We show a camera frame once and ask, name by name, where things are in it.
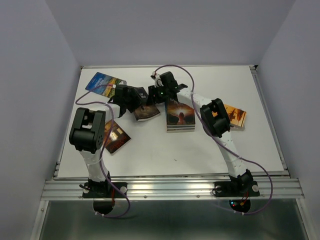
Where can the white table board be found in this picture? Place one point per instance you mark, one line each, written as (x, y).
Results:
(152, 151)

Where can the Nineteen Eighty-Four blue book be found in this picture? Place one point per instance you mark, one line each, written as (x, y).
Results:
(180, 127)

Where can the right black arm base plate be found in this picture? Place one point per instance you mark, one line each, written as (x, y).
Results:
(229, 189)

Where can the aluminium front rail frame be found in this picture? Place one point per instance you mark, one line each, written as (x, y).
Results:
(174, 206)

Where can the Three Days to See book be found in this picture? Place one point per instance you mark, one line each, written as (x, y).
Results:
(179, 114)

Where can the orange Huckleberry Finn book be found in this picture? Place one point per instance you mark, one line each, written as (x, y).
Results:
(236, 116)

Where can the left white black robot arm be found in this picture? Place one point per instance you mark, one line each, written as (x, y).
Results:
(87, 135)

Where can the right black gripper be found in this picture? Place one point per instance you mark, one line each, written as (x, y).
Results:
(153, 100)

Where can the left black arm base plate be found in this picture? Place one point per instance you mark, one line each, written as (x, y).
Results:
(99, 190)

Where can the Animal Farm blue book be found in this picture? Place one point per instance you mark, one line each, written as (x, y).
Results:
(103, 84)

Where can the dark red orange book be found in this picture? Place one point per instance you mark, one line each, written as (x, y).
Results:
(117, 138)

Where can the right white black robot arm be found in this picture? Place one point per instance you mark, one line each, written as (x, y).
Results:
(215, 122)

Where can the Tale of Two Cities book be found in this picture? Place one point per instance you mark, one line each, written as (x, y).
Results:
(146, 112)

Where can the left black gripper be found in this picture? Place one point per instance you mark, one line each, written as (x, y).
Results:
(138, 100)

